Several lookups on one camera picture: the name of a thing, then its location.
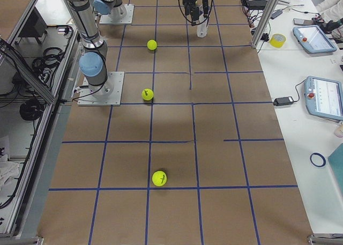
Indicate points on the clear tennis ball can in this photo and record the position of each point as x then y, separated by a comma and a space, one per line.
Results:
202, 23

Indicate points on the centre tennis ball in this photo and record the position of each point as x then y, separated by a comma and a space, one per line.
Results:
152, 45

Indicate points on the tennis ball near base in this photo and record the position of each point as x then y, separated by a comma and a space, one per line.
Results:
147, 94

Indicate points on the front Wilson tennis ball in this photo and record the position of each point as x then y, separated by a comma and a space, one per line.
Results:
159, 178

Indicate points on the black power brick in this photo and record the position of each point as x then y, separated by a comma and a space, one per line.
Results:
256, 5

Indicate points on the yellow tape roll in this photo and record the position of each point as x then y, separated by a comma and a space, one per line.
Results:
277, 40

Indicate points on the upper teach pendant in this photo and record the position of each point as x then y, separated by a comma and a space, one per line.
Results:
313, 39

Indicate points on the teach pendant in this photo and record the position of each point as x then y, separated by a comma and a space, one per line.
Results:
323, 97
313, 39

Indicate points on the black power adapter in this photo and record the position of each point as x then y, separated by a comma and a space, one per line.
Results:
283, 101

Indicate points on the lower teach pendant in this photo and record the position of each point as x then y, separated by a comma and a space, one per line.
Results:
323, 97

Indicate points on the teal box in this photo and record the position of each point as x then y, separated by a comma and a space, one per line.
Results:
335, 161

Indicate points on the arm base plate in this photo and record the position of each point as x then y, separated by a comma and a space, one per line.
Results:
110, 94
120, 15

